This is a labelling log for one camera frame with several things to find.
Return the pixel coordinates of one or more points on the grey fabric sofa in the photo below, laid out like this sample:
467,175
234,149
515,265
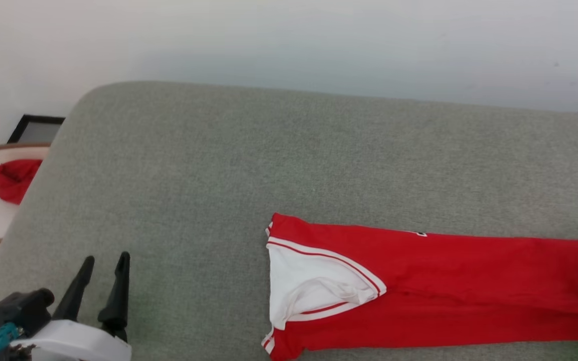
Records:
269,165

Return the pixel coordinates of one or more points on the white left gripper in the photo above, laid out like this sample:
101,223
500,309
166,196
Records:
76,343

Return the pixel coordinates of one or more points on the black rectangular frame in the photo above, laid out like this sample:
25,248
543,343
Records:
35,130

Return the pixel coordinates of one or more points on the red white basketball jersey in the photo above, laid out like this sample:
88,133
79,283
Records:
469,291

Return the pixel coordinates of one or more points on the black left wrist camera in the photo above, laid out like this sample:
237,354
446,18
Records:
20,311

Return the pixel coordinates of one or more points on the red cloth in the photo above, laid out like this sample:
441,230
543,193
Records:
13,178

